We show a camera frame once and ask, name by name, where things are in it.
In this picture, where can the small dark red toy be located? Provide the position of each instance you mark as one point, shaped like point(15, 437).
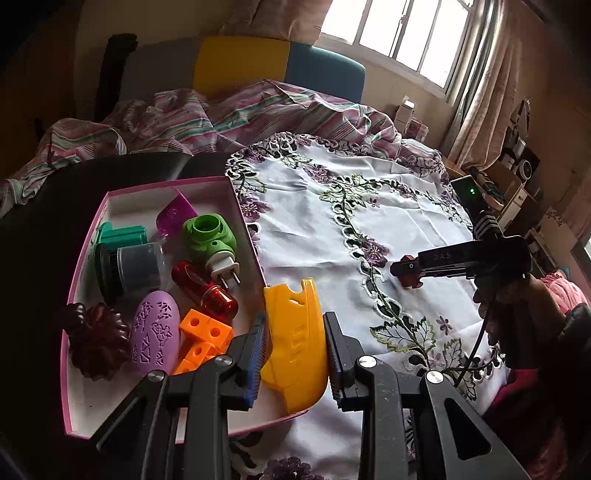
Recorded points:
point(411, 279)

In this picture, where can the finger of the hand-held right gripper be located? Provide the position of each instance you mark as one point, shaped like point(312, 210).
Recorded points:
point(443, 261)
point(452, 276)

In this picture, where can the teal plastic piece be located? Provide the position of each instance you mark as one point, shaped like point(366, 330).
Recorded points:
point(120, 235)

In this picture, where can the dark brown flower mould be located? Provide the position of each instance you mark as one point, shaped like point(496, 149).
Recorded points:
point(97, 341)

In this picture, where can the wooden nightstand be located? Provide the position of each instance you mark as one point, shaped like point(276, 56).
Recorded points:
point(455, 168)

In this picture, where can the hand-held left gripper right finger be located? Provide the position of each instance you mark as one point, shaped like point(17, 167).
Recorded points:
point(334, 360)

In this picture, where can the small side window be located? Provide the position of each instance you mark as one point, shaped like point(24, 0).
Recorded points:
point(582, 254)

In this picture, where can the white small box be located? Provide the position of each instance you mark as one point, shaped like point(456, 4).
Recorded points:
point(405, 113)

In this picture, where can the person's right forearm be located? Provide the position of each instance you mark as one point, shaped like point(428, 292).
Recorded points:
point(531, 323)

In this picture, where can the black leather bench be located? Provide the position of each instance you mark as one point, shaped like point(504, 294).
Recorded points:
point(46, 258)

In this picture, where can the yellow plastic shell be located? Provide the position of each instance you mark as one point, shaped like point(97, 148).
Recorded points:
point(295, 341)

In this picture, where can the pink quilt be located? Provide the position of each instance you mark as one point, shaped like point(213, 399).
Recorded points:
point(565, 288)

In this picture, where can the pink striped blanket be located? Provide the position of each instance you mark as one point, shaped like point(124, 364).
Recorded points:
point(184, 120)

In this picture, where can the white floral cabinet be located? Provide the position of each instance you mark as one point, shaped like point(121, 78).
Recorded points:
point(554, 230)

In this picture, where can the green plug-in device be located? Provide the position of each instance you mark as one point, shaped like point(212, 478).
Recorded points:
point(207, 235)

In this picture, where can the pink small box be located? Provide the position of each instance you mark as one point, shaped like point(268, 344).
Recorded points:
point(419, 128)

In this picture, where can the pink-edged white box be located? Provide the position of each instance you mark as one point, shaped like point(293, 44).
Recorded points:
point(87, 401)

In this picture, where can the black rolled mat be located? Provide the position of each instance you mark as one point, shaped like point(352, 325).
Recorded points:
point(115, 74)

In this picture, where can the red plastic bottle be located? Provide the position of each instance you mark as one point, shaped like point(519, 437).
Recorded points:
point(203, 290)

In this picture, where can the magenta plastic scoop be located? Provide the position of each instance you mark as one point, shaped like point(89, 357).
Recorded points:
point(178, 214)

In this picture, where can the black grey lidded cup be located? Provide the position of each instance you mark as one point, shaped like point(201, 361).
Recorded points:
point(138, 267)

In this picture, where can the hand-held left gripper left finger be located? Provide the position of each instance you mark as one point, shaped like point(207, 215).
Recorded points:
point(258, 364)

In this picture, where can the grey yellow blue headboard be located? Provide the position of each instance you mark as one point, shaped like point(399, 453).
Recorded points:
point(240, 64)

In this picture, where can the beige patterned curtain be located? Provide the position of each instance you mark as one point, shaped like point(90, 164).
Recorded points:
point(489, 78)
point(277, 18)

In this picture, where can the purple oval case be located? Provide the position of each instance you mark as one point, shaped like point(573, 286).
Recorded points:
point(154, 332)

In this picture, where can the silver black stereo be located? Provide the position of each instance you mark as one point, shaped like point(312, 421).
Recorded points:
point(521, 161)

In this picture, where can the floral embroidered tablecloth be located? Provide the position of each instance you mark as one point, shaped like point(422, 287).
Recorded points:
point(300, 207)

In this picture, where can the large window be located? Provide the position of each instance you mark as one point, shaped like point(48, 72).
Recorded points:
point(397, 37)

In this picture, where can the orange plastic block piece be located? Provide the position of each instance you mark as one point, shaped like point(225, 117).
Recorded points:
point(205, 330)

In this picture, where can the person's right hand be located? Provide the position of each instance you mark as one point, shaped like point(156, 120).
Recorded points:
point(480, 300)

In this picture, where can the black padded garment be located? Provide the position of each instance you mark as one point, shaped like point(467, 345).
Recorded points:
point(577, 327)

